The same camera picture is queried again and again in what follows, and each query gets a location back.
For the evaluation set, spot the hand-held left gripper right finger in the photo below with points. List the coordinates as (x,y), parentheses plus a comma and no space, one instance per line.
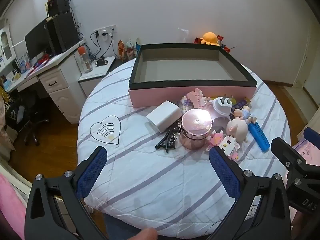
(225,172)

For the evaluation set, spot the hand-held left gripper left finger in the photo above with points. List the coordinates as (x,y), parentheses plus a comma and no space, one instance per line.
(92,172)

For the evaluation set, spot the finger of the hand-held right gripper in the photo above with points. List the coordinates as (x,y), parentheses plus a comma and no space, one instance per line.
(312,133)
(282,150)

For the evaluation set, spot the pink white block cat toy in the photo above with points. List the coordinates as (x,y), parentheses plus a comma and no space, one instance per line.
(227,145)

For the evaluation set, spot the blue highlighter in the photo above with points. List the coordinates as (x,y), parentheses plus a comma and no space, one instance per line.
(258,135)

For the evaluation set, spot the pink pig figurine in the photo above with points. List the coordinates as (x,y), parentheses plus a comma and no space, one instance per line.
(237,130)

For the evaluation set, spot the rose gold round jar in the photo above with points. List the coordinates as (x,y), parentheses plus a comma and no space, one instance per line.
(195,130)

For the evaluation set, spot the doll figurine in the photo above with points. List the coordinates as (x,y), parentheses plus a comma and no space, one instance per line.
(246,112)

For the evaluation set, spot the dark blue small box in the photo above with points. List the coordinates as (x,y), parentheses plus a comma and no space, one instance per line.
(241,105)

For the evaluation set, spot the white plug-in night light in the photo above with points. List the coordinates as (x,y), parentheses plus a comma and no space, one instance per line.
(222,107)

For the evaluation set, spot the pink building block toy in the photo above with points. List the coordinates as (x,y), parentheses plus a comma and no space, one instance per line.
(197,97)

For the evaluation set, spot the white charger block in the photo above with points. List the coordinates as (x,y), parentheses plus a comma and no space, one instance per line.
(162,116)

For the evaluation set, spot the pink box with black rim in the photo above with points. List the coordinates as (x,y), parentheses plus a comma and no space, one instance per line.
(175,75)

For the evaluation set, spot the person's left hand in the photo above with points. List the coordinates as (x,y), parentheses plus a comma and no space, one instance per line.
(147,234)

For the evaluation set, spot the pink printed blanket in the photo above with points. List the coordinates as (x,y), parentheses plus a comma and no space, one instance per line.
(310,152)

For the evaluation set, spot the person's leg in jeans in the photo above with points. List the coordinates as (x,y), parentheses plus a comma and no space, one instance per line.
(120,227)

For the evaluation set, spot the white door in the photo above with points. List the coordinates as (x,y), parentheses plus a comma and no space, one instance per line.
(310,70)

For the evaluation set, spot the black office chair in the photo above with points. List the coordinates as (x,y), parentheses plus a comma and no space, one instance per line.
(27,120)

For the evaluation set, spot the pink cloth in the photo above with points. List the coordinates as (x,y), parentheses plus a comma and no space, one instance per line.
(10,205)

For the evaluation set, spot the white desk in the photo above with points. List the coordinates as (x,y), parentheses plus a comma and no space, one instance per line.
(57,85)

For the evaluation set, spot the white nightstand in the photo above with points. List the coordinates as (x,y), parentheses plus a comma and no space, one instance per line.
(97,72)

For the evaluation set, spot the clear bottle with orange cap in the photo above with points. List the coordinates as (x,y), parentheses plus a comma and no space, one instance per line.
(85,62)

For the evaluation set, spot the black webcam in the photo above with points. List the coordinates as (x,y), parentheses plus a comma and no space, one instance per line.
(101,62)

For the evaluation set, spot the hanging clothes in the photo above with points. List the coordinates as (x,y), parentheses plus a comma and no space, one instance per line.
(3,105)

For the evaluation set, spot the red printed crate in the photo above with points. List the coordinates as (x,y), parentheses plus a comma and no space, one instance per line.
(226,48)

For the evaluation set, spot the red desk items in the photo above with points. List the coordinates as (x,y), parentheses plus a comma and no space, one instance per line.
(41,61)

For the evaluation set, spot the dark red snack bag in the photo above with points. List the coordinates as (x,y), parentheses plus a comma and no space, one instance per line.
(128,55)

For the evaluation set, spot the orange snack bag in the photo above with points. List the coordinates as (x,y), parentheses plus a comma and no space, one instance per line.
(121,48)

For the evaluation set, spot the blue white box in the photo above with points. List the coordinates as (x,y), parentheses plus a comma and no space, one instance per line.
(23,63)

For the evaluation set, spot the orange plush octopus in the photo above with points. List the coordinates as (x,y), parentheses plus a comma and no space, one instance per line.
(208,37)

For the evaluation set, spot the white green snack bag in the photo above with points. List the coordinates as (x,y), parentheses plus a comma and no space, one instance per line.
(129,43)

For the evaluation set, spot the blue snack bag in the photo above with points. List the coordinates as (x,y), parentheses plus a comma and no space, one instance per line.
(137,45)

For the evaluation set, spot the black monitor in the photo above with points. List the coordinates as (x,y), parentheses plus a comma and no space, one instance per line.
(35,42)

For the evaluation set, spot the clear plastic bag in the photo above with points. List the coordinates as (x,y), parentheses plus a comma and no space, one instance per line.
(184,33)

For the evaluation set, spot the white glass-door cabinet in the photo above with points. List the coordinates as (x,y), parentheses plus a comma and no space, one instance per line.
(6,45)

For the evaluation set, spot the small black box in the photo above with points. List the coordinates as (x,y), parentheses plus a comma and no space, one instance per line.
(57,5)

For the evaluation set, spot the white bed frame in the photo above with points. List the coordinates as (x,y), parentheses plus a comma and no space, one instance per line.
(15,175)

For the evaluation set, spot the white wall socket strip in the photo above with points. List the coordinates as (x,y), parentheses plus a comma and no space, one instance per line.
(105,31)

